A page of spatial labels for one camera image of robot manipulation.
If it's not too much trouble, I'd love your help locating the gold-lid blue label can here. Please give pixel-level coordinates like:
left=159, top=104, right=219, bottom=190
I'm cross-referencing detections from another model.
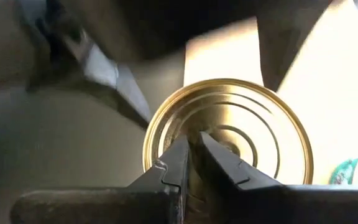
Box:
left=141, top=77, right=314, bottom=224

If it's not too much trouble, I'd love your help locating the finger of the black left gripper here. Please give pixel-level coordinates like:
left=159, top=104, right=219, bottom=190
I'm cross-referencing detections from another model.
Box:
left=255, top=0, right=334, bottom=92
left=26, top=0, right=152, bottom=130

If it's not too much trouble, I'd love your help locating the teal seafood can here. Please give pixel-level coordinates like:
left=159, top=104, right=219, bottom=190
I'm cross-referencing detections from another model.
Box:
left=328, top=157, right=358, bottom=185

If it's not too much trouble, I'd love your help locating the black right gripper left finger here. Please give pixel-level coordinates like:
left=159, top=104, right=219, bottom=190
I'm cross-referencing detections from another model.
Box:
left=128, top=135, right=190, bottom=224

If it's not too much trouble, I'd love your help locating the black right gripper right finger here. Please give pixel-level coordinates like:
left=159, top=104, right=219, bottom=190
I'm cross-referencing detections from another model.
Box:
left=193, top=131, right=285, bottom=224

